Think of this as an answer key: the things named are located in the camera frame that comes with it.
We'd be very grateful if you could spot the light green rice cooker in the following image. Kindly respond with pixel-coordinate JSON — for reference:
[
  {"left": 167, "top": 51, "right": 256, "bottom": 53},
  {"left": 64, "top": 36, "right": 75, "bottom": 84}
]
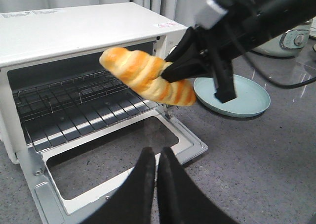
[{"left": 252, "top": 20, "right": 312, "bottom": 57}]

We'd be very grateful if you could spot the light green plate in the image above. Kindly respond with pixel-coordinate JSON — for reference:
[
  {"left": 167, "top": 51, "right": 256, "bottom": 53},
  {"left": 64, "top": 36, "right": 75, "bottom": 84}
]
[{"left": 194, "top": 75, "right": 271, "bottom": 118}]

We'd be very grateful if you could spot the oven glass door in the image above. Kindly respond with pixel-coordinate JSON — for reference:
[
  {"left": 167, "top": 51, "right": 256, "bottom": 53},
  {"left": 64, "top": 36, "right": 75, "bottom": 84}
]
[{"left": 16, "top": 101, "right": 207, "bottom": 224}]

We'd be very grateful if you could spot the metal oven wire rack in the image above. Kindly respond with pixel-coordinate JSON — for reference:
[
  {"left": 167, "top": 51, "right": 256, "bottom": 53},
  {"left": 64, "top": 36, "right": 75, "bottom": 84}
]
[{"left": 13, "top": 70, "right": 159, "bottom": 152}]

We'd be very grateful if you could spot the white Toshiba toaster oven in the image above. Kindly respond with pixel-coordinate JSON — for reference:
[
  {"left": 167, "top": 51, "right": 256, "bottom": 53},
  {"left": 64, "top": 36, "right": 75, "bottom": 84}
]
[{"left": 0, "top": 2, "right": 209, "bottom": 224}]

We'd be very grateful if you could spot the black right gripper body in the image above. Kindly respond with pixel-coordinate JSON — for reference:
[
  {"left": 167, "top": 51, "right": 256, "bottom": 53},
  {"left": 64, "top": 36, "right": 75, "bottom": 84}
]
[{"left": 196, "top": 0, "right": 316, "bottom": 103}]

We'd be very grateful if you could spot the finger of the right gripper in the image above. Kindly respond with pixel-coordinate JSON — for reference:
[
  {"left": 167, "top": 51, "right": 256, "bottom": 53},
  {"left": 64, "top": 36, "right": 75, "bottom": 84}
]
[
  {"left": 161, "top": 55, "right": 213, "bottom": 83},
  {"left": 165, "top": 27, "right": 204, "bottom": 62}
]

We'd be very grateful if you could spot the black cable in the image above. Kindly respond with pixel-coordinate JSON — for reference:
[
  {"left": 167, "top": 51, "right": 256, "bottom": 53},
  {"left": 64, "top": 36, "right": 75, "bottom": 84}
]
[{"left": 228, "top": 33, "right": 316, "bottom": 90}]

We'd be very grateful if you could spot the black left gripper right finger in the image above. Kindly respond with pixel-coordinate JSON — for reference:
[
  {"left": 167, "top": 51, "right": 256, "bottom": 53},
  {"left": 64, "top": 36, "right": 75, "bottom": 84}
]
[{"left": 157, "top": 147, "right": 237, "bottom": 224}]

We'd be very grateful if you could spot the striped bread roll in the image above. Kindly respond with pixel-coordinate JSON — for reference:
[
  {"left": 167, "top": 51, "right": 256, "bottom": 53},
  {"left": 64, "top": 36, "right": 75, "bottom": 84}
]
[{"left": 99, "top": 47, "right": 197, "bottom": 106}]

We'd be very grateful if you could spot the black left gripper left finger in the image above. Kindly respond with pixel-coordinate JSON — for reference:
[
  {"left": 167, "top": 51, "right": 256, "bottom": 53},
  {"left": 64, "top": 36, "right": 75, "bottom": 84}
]
[{"left": 82, "top": 147, "right": 156, "bottom": 224}]

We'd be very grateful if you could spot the silver camera box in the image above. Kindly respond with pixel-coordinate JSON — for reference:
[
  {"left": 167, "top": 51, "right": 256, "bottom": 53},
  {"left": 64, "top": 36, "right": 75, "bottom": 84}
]
[{"left": 195, "top": 0, "right": 243, "bottom": 30}]

